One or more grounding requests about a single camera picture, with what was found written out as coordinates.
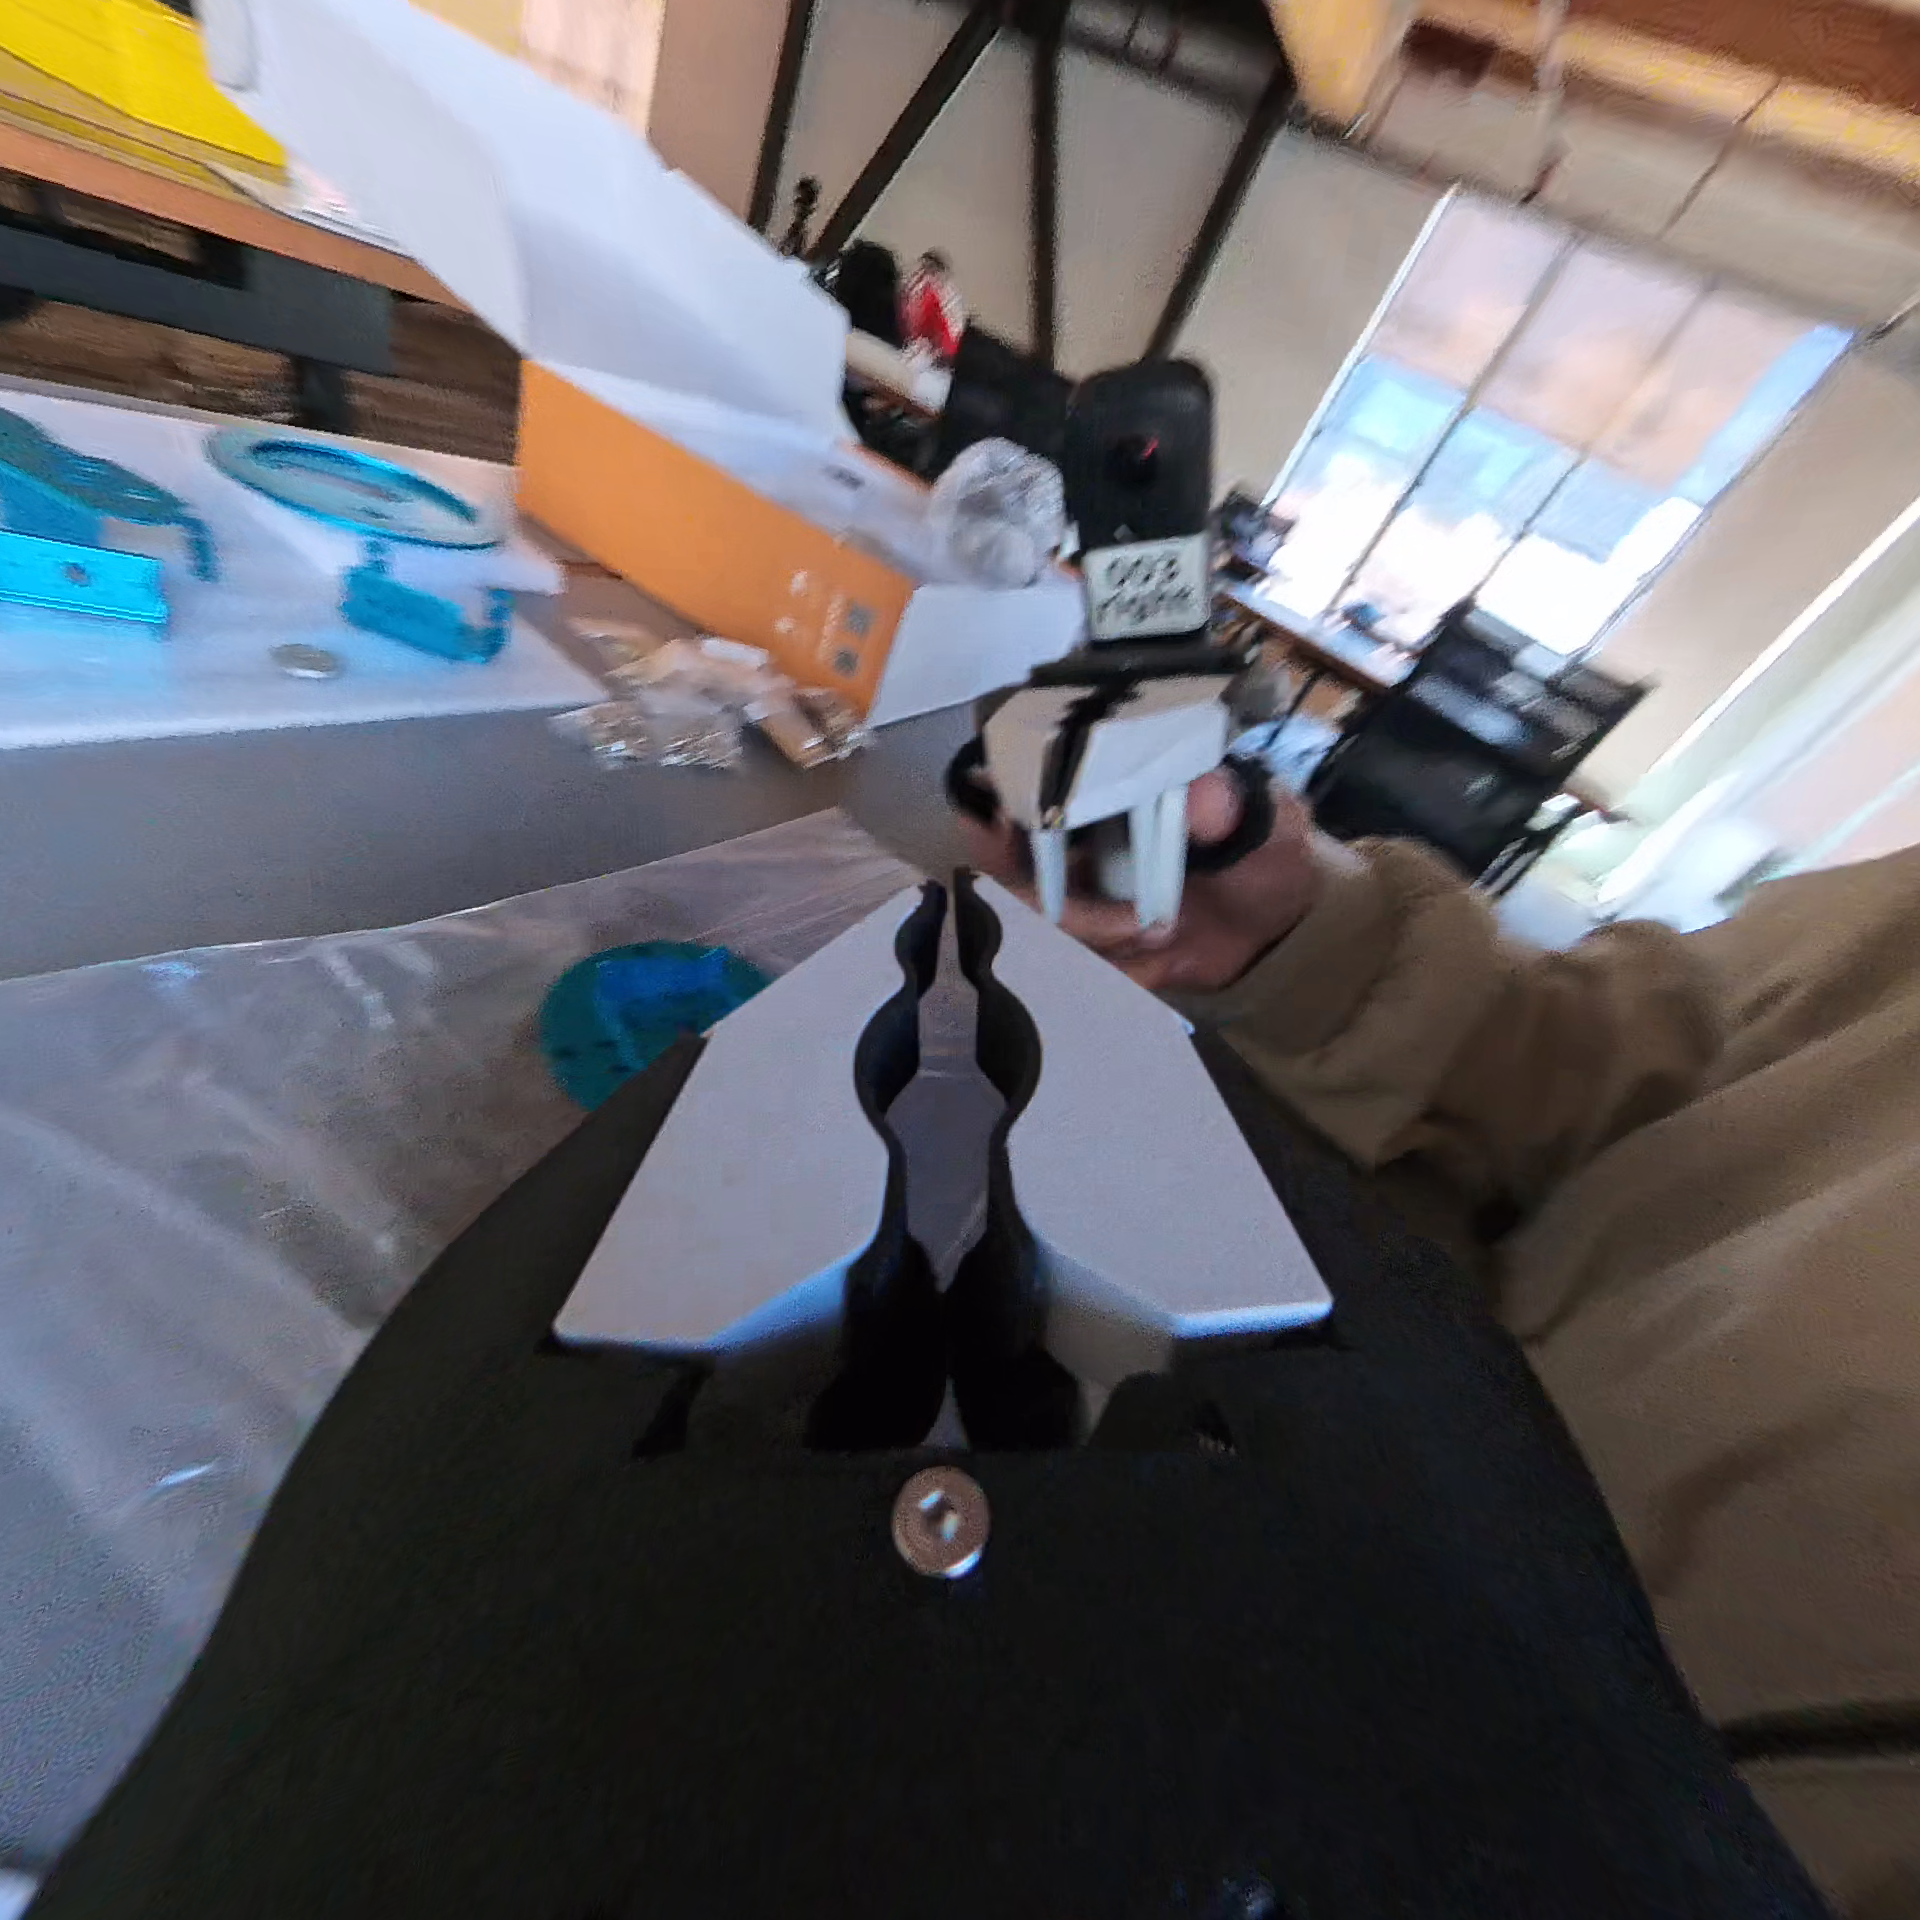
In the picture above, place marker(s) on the blue small U bracket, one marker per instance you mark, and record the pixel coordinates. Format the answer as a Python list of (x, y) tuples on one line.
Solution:
[(428, 608)]

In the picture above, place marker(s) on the black office chair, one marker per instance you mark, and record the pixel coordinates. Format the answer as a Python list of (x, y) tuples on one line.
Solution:
[(1469, 734), (997, 398), (866, 294)]

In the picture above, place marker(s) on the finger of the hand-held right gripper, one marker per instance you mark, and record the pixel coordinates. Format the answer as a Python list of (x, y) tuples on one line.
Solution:
[(1026, 756), (1155, 756)]

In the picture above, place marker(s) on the person's beige jacket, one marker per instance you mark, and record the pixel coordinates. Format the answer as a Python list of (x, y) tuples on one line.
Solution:
[(1723, 1348)]

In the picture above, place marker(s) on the white foam sheet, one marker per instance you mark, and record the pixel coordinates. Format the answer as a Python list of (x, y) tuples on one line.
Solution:
[(148, 674)]

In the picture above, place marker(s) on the yellow box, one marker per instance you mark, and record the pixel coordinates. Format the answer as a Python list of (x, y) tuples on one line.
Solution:
[(120, 90)]

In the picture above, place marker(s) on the blue round metal plate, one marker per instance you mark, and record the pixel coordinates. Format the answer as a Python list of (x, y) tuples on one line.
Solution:
[(645, 1019)]

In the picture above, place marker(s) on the clear plastic bag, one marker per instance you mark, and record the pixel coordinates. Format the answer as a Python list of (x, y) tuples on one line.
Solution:
[(225, 1201)]

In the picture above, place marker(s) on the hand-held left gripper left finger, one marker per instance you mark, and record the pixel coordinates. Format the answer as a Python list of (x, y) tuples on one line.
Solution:
[(735, 1201)]

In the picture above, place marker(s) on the blue round-ended flat bracket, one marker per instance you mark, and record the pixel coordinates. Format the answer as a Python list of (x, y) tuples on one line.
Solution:
[(89, 481)]

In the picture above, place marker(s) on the person's right hand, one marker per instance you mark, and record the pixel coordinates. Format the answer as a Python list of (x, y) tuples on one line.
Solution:
[(1244, 914)]

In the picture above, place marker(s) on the orange cardboard box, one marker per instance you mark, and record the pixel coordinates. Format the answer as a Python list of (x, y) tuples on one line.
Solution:
[(674, 523)]

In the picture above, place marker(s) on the bubble wrap bundle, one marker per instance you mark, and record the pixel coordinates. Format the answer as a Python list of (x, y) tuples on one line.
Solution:
[(997, 503)]

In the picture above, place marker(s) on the pile of screw bags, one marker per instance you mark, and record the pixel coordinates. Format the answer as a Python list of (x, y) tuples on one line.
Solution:
[(691, 704)]

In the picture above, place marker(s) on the large window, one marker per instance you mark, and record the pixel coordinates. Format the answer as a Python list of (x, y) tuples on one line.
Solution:
[(1500, 451)]

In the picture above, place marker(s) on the person's right forearm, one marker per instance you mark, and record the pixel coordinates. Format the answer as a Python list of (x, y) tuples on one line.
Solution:
[(1469, 1019)]

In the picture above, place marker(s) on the grey desk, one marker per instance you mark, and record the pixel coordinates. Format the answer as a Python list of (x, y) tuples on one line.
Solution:
[(375, 840)]

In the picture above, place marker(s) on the wooden top table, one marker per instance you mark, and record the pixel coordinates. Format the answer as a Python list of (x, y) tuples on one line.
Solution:
[(148, 210)]

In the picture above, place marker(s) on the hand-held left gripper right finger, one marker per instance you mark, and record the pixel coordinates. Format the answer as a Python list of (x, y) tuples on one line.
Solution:
[(1155, 1185)]

